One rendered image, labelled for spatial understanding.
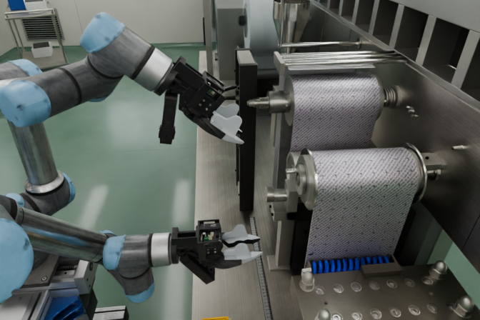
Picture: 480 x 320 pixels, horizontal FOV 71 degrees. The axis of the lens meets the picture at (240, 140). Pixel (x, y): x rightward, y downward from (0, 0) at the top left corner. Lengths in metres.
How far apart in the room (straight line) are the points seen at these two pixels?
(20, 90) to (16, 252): 0.25
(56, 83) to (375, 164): 0.67
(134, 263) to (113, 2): 5.77
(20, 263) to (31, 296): 0.76
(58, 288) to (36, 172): 0.41
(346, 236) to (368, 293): 0.14
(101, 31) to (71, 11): 5.97
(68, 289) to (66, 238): 0.52
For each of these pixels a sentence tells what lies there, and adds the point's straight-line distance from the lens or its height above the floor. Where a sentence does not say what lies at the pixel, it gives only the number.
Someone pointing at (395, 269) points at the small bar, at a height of 1.05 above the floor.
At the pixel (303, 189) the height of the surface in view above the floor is 1.25.
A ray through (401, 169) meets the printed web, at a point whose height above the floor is 1.30.
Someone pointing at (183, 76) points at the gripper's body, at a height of 1.52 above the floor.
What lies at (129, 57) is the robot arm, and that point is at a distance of 0.64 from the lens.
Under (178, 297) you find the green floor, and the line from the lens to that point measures 2.12.
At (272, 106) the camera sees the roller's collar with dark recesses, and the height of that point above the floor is 1.34.
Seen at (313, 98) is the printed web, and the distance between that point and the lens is 0.93.
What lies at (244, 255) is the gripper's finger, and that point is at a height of 1.11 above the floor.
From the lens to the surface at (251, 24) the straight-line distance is 1.64.
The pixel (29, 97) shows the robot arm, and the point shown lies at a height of 1.52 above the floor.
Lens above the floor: 1.75
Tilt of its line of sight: 32 degrees down
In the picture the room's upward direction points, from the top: straight up
